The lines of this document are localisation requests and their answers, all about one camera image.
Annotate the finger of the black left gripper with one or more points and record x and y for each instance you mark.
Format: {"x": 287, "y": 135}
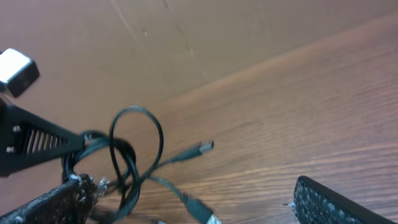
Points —
{"x": 28, "y": 140}

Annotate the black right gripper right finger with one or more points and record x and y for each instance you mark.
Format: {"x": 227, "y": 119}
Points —
{"x": 315, "y": 203}

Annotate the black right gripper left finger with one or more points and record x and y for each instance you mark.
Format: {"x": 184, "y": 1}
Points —
{"x": 70, "y": 202}

